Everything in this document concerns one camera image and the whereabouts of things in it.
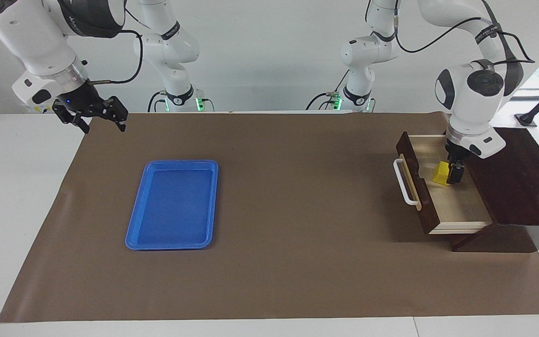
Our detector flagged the dark wooden cabinet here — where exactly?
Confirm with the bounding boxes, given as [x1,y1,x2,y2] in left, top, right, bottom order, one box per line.
[444,126,539,253]

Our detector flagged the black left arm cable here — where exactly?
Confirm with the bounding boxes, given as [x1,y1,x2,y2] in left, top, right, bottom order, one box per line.
[393,0,535,65]

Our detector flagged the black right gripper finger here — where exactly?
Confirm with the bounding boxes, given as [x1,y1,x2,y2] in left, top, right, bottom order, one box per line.
[109,95,129,132]
[52,105,90,135]

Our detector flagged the brown table mat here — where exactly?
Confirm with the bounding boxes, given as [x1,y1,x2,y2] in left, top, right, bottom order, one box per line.
[0,111,539,323]

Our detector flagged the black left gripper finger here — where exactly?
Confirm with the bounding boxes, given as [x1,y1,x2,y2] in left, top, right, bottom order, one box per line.
[447,161,465,185]

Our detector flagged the wooden drawer with white handle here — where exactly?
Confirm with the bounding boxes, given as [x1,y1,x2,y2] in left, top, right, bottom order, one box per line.
[393,132,494,235]

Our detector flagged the yellow cube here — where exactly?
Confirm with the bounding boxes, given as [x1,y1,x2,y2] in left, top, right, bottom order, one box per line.
[432,161,451,187]

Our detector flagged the black base cable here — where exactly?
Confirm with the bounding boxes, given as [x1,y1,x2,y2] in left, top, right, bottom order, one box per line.
[147,90,168,113]
[306,69,350,112]

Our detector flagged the blue plastic tray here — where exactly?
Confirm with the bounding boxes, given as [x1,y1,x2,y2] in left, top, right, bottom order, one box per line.
[125,160,219,251]

